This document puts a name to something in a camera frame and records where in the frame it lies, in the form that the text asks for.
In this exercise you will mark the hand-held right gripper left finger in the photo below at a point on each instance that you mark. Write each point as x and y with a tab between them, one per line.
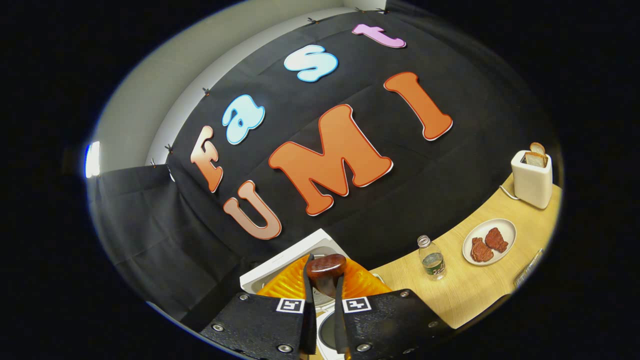
260	325

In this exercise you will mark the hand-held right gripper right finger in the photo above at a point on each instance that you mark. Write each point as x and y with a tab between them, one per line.
390	325

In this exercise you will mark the white rice cooker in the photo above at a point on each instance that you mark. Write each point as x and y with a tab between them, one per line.
280	265

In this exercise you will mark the dark wooden spoon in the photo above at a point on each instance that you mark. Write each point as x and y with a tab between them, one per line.
326	265

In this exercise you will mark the clear plastic water bottle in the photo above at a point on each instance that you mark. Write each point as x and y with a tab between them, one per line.
432	262

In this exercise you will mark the white plate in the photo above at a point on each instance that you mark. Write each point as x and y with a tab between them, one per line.
502	227

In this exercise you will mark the black backdrop cloth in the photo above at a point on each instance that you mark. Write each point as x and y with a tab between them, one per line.
450	165

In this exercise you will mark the white toaster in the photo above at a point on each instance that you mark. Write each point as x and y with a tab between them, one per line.
530	185

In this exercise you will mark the ceiling light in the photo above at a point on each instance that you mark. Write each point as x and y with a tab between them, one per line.
92	160

